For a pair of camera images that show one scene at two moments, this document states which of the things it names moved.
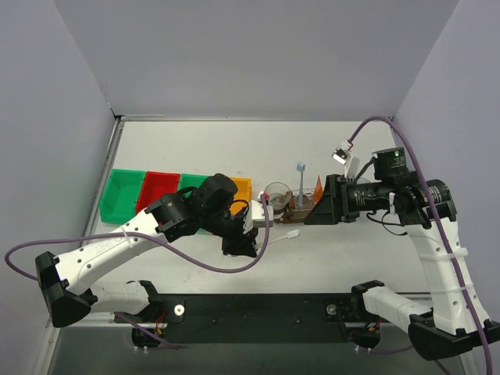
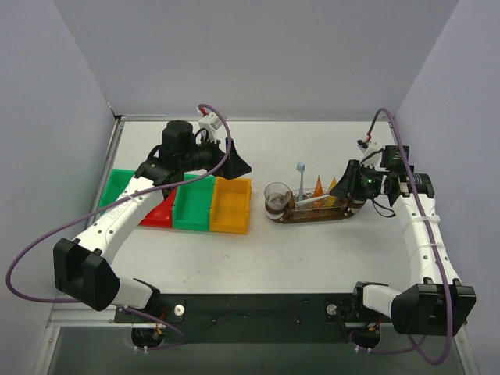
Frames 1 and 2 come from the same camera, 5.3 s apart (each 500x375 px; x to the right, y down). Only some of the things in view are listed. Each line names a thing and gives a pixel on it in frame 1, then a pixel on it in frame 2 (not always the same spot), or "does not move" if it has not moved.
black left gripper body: [237, 242] → [227, 158]
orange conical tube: [318, 190] does not move
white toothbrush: [291, 233] → [321, 197]
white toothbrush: [301, 166] does not move
